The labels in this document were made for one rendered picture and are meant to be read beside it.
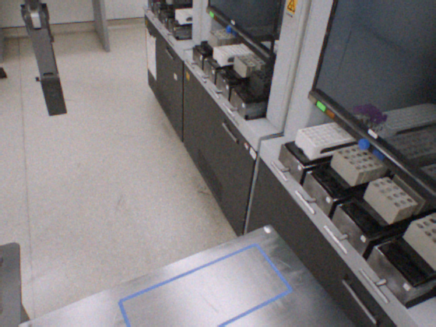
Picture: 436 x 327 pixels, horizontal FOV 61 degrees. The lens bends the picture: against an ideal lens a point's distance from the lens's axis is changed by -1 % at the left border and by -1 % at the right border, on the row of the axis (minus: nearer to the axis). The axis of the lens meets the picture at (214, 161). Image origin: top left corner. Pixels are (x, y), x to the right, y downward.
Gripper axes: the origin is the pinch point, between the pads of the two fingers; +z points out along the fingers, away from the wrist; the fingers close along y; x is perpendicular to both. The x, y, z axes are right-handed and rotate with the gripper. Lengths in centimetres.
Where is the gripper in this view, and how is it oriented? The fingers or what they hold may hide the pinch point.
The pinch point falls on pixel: (53, 89)
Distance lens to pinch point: 74.4
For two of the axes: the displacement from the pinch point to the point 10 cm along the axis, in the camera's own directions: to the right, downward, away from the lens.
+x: 9.2, -2.0, 3.4
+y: 3.9, 6.0, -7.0
